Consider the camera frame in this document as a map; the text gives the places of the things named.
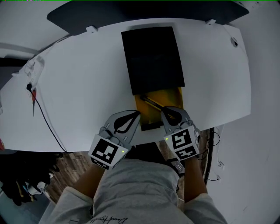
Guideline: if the red handled screwdriver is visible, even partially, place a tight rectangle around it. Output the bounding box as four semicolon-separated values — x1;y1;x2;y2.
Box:
31;89;37;117

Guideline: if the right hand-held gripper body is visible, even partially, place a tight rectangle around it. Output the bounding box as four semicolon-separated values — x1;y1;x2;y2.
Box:
163;119;201;161

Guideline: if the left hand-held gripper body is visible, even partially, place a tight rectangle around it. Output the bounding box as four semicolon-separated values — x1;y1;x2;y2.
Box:
87;125;132;170

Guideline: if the white item in bag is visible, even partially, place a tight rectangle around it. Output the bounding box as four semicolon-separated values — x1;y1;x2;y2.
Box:
24;180;48;196

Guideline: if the black plug and cable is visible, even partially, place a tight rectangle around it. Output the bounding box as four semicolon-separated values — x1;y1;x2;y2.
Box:
26;83;74;154

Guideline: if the white floor cable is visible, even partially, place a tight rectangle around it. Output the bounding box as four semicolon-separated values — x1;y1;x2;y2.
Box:
215;126;225;167

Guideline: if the person's right forearm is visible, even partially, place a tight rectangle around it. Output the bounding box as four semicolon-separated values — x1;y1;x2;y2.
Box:
183;152;209;203

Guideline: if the long dark desk divider panel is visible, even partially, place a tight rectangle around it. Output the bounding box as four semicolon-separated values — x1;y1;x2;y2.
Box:
46;0;250;37

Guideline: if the black floor cable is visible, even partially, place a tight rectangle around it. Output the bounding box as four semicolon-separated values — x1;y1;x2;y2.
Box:
196;130;222;182

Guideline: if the black waist device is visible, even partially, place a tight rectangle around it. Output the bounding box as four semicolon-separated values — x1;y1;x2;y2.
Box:
167;158;186;178

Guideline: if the black bag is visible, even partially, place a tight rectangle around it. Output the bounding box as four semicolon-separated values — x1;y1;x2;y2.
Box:
0;150;64;207

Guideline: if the black baseboard strip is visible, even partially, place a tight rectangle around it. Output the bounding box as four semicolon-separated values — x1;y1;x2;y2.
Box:
203;127;215;185

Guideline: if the person's left forearm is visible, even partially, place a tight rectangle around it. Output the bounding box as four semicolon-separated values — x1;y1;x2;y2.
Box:
73;162;106;199

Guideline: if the black and gold pen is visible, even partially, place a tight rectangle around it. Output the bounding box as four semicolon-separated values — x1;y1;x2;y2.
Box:
140;94;167;110

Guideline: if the short dark desk divider panel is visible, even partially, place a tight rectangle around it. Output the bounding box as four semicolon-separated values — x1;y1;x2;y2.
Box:
0;57;29;67

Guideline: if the white power strip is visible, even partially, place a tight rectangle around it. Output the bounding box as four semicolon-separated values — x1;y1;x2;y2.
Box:
23;55;46;88

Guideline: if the person's grey shirt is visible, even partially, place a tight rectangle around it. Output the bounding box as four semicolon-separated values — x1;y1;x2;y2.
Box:
38;157;228;224

